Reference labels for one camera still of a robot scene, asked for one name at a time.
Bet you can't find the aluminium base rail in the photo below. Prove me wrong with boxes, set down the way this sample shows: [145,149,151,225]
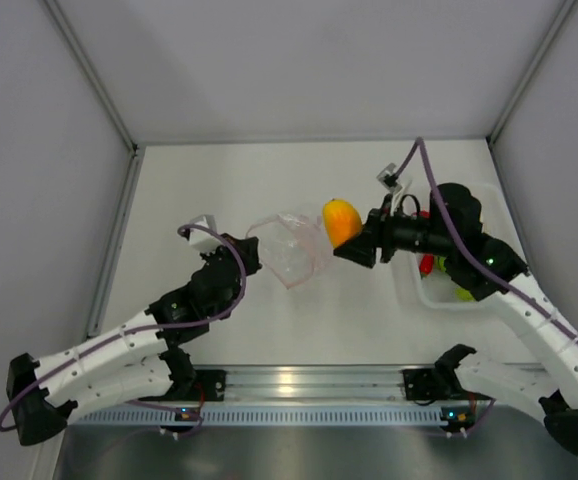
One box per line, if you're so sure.
[133,363,555,404]

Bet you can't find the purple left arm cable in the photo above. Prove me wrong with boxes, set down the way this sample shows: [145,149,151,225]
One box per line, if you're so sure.
[0,224,248,432]

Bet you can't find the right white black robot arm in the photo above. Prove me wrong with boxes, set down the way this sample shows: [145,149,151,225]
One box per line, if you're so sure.
[322,183,578,456]

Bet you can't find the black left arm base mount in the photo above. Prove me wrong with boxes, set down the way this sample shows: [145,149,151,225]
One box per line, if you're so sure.
[139,369,226,403]

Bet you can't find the orange toy pepper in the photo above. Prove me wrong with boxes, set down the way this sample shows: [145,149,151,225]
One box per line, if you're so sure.
[322,199,363,249]

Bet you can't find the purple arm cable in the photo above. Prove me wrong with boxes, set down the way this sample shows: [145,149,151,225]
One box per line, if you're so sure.
[393,137,578,376]
[0,224,248,432]

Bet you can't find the white plastic basket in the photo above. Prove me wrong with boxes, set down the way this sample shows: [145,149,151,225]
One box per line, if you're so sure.
[403,182,503,311]

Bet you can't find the green toy pepper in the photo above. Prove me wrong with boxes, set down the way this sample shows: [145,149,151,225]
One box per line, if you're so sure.
[455,288,475,302]

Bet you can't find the slotted white cable duct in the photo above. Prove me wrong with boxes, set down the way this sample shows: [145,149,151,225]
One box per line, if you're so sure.
[76,404,452,427]

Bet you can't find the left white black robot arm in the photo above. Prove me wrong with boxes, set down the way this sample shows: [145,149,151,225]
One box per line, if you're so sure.
[2,224,261,446]

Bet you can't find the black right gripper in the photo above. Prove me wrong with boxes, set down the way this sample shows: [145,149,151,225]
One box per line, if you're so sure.
[336,193,456,267]

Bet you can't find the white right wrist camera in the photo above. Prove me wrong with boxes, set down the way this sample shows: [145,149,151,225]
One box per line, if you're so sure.
[376,163,413,210]

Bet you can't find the red toy chili pepper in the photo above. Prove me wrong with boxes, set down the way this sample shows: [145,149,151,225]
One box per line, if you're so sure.
[418,254,435,277]

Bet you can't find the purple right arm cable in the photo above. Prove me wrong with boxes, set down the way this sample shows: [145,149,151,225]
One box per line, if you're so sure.
[393,137,578,376]

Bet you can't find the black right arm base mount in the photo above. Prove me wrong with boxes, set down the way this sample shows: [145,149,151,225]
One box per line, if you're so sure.
[402,344,476,405]

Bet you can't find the aluminium frame post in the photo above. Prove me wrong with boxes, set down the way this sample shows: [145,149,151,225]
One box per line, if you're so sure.
[43,0,140,156]

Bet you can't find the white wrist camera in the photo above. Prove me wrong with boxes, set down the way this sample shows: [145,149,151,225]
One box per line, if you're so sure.
[186,214,221,254]
[376,163,413,210]

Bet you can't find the clear polka dot zip bag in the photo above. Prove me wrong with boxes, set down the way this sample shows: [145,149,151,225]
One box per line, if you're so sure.
[246,204,333,289]

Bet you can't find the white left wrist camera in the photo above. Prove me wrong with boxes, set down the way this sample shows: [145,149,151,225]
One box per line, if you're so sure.
[186,214,221,254]

